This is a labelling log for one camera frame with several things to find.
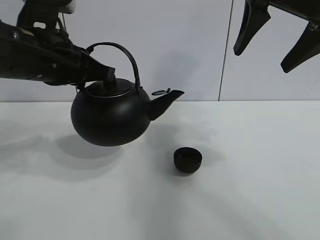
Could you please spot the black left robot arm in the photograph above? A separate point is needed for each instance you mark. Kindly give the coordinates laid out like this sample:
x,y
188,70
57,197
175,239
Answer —
x,y
41,13

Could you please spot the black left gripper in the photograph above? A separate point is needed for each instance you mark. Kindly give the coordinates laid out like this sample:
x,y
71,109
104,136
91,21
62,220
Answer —
x,y
48,56

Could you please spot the black round teapot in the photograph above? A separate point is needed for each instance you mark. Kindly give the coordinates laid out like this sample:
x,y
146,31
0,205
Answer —
x,y
111,114

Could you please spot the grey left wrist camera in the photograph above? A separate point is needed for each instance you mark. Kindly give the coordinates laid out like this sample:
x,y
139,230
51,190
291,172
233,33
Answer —
x,y
68,7

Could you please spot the small black teacup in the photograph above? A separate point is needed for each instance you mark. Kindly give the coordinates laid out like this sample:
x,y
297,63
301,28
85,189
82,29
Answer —
x,y
187,160

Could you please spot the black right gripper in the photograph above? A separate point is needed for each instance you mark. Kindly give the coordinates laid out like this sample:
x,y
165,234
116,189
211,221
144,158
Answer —
x,y
256,15

